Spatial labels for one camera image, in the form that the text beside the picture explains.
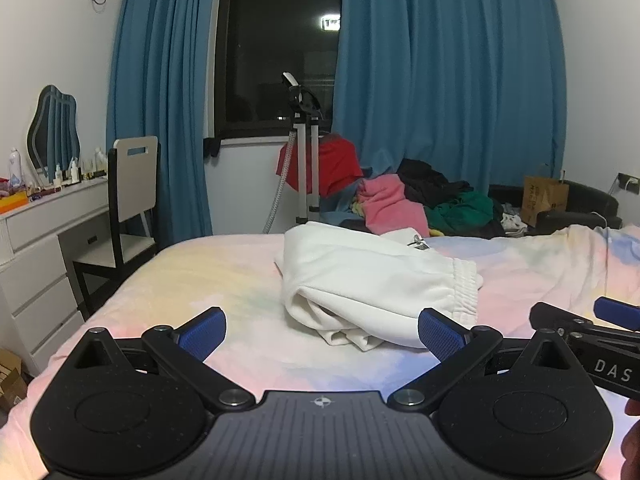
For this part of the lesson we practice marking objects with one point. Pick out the wavy frame mirror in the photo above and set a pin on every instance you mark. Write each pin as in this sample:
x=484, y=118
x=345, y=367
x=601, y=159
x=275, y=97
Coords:
x=52, y=130

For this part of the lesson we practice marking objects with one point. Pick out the dark window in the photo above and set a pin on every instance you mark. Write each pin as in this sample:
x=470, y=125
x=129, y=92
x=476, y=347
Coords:
x=280, y=40

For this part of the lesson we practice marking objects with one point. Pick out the blue garment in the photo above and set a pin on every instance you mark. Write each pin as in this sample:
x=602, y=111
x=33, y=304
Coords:
x=345, y=205

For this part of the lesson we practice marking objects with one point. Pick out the row of cosmetic bottles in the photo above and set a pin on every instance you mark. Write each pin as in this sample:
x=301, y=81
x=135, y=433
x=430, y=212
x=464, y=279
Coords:
x=75, y=172

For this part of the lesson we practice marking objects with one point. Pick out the red garment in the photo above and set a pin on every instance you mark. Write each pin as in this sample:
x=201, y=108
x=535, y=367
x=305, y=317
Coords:
x=335, y=165

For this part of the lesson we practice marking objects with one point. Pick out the wall power outlet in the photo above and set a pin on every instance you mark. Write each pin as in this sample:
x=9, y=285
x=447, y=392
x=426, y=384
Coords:
x=629, y=181

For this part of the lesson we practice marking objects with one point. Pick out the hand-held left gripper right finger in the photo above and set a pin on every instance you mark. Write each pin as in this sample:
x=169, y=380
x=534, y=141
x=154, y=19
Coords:
x=442, y=334

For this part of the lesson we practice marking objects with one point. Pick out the black sofa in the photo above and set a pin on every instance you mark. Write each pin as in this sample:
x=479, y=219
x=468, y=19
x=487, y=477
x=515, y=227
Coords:
x=585, y=200

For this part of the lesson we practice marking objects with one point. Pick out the cardboard box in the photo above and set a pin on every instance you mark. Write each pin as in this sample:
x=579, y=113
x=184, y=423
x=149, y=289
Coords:
x=11, y=385

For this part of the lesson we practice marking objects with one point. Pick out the white dresser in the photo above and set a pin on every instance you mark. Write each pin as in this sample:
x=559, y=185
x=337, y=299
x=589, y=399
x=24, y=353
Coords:
x=40, y=260

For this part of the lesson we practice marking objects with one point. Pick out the pink garment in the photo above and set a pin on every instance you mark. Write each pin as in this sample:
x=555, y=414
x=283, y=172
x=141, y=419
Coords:
x=390, y=205

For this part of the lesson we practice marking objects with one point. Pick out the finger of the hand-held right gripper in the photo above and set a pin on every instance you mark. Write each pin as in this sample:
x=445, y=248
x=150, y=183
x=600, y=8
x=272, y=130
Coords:
x=550, y=316
x=620, y=314

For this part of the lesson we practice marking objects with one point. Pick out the pastel blanket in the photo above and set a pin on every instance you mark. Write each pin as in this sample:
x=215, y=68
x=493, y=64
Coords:
x=210, y=280

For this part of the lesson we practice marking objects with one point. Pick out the person's right hand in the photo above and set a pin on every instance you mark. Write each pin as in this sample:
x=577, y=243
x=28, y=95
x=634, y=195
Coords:
x=634, y=455

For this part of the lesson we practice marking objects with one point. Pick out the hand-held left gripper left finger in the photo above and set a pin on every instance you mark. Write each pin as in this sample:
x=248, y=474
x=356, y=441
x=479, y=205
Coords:
x=202, y=332

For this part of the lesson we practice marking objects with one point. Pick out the white patterned cloth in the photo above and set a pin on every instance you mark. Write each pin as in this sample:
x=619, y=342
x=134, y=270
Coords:
x=514, y=223

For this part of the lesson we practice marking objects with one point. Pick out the garment steamer stand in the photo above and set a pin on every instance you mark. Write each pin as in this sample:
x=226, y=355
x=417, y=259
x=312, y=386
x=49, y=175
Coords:
x=302, y=160

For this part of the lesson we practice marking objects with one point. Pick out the brown paper bag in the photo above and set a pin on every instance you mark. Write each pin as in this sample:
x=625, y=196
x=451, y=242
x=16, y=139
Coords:
x=545, y=200

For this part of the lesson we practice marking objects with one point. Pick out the tall white spray bottle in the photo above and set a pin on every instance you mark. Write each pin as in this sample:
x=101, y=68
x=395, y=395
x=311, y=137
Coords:
x=15, y=167

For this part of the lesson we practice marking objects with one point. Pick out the black and white chair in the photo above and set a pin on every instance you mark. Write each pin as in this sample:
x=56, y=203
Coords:
x=132, y=170

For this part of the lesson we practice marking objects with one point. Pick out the black clothes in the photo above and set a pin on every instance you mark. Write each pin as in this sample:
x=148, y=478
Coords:
x=425, y=180

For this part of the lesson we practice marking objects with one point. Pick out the green garment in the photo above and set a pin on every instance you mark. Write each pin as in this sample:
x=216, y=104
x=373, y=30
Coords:
x=462, y=212

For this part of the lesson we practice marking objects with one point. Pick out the orange box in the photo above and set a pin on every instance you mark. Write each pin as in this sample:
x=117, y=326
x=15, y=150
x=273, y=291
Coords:
x=12, y=203

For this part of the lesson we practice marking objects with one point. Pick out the white pants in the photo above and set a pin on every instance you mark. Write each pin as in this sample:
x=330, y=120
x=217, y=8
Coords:
x=365, y=280

